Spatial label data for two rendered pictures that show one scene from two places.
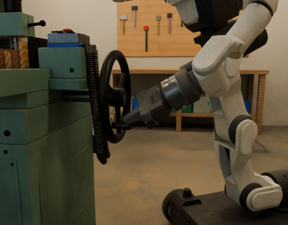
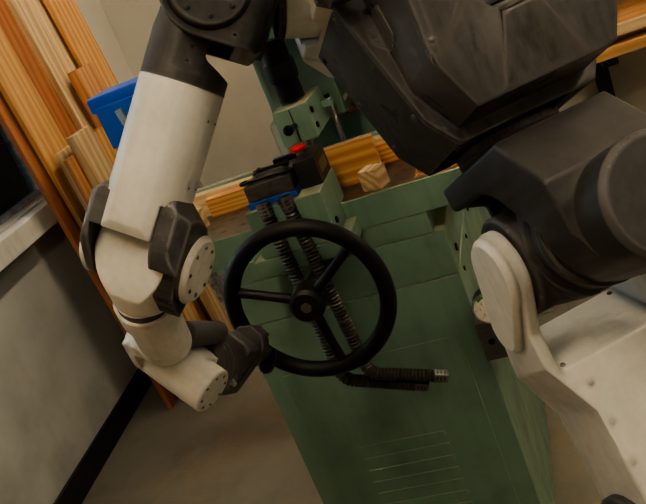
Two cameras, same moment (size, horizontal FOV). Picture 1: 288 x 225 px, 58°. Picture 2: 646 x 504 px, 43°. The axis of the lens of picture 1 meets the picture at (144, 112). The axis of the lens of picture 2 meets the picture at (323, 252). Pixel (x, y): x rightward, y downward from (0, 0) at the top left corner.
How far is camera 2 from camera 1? 161 cm
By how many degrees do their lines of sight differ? 94
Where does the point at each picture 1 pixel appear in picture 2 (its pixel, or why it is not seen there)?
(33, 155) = not seen: hidden behind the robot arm
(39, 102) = (255, 276)
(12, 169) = not seen: hidden behind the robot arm
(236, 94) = (591, 418)
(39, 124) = (261, 304)
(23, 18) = (281, 121)
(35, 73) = (235, 241)
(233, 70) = (506, 333)
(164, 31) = not seen: outside the picture
